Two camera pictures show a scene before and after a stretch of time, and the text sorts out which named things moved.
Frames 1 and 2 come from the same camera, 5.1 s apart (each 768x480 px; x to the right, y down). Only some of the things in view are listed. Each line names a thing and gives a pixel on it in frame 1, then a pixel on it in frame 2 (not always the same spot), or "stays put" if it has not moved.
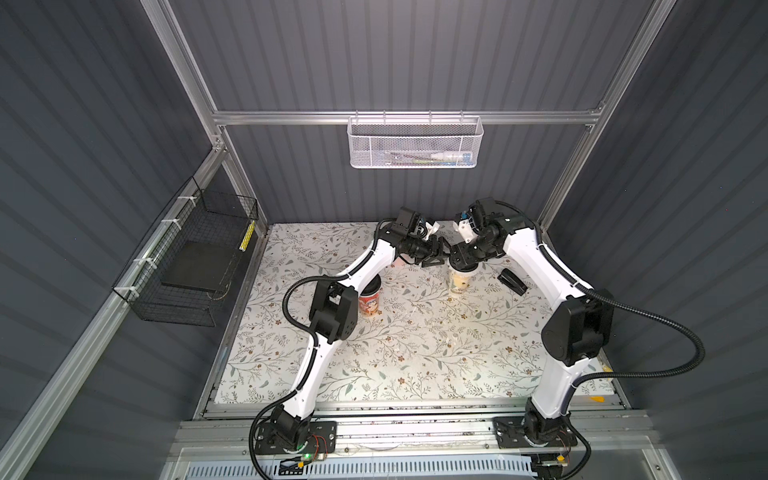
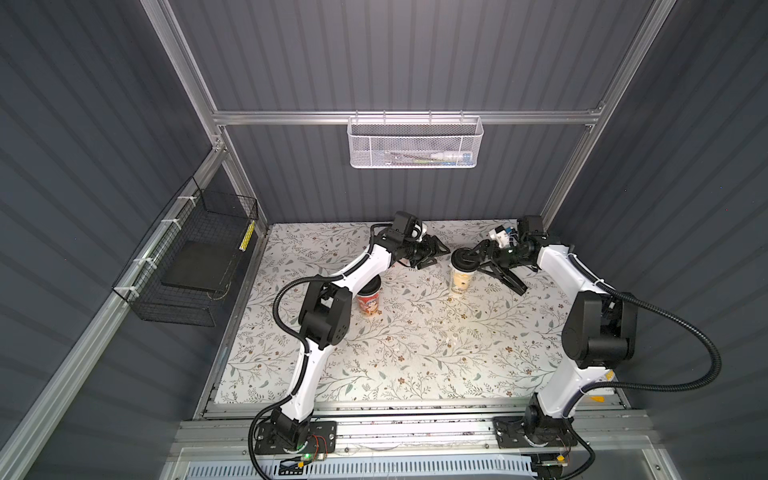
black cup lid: (464, 257) stays put
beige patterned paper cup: (462, 282) stays put
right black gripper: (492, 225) -> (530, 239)
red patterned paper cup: (369, 305) stays put
